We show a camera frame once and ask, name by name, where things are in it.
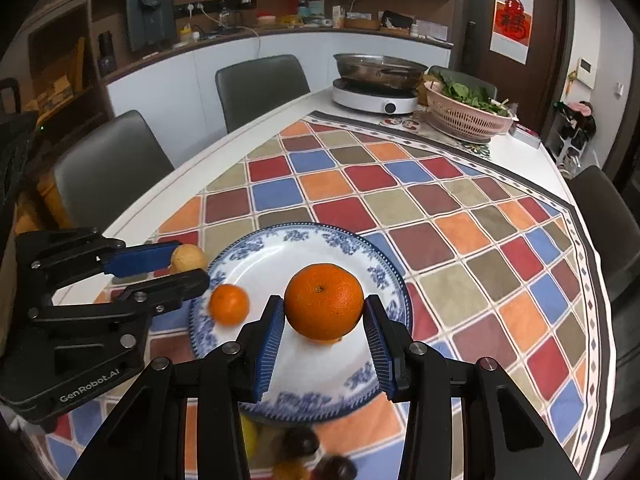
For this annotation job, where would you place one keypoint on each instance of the large orange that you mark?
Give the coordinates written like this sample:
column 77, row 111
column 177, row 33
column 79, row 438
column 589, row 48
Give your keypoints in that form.
column 324, row 302

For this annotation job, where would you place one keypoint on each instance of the black power strip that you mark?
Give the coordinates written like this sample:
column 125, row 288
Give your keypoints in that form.
column 215, row 6

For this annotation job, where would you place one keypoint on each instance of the white carton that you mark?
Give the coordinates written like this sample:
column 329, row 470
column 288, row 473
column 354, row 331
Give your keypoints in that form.
column 338, row 16

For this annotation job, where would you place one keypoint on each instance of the shoe rack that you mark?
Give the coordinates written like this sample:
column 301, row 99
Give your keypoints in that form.
column 572, row 135

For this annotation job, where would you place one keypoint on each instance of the steel hot pot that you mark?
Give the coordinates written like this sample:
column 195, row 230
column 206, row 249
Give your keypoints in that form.
column 375, row 67

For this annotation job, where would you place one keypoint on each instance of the white wall intercom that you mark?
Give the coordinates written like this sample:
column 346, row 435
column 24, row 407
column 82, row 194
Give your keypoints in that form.
column 585, row 72

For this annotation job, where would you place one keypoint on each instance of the green leafy vegetables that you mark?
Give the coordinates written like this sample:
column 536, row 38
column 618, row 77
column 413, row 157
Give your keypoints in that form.
column 465, row 92

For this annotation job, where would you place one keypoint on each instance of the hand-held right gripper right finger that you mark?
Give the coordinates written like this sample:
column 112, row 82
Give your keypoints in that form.
column 378, row 355

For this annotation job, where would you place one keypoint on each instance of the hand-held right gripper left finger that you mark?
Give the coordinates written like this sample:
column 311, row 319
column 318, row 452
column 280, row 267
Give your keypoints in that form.
column 267, row 352

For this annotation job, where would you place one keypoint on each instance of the white induction cooker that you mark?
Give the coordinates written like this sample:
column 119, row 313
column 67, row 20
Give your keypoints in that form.
column 372, row 102

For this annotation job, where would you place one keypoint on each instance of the woven basket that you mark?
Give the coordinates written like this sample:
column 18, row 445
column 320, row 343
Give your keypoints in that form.
column 362, row 22

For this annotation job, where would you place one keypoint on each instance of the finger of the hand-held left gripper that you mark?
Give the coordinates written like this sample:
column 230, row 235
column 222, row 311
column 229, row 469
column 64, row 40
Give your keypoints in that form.
column 185, row 285
column 142, row 259

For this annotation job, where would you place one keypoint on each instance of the black bag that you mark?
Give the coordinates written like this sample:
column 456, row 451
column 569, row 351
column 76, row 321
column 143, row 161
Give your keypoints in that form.
column 397, row 19

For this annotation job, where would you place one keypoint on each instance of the black bottle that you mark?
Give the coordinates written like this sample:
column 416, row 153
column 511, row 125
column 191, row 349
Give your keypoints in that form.
column 106, row 55

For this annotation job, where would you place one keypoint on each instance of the round patterned coasters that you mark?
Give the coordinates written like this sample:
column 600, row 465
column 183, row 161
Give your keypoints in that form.
column 402, row 121

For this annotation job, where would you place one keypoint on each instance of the red and white wall calendar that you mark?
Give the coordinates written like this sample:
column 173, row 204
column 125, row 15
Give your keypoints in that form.
column 511, row 22

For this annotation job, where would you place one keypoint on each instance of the colourful checkered tablecloth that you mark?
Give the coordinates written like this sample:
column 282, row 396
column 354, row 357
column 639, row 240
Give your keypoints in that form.
column 450, row 220

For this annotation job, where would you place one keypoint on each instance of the dark round fruit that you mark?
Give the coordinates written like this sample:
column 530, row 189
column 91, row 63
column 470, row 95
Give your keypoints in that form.
column 300, row 442
column 336, row 469

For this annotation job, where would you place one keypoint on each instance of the yellow pear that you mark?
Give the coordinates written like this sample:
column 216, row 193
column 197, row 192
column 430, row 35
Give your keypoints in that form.
column 192, row 259

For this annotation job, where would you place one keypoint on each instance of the dark brown door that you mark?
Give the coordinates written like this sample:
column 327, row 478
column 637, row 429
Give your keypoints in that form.
column 547, row 35

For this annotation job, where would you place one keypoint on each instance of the pink colander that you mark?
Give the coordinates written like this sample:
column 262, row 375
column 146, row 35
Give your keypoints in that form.
column 465, row 120

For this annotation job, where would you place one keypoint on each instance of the small flat box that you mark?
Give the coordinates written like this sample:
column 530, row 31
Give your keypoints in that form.
column 525, row 135

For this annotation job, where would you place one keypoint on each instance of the blue and white plate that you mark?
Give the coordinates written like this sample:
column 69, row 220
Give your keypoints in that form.
column 310, row 245

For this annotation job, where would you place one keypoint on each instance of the small orange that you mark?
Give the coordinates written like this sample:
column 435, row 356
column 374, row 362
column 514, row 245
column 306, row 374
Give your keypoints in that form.
column 229, row 304

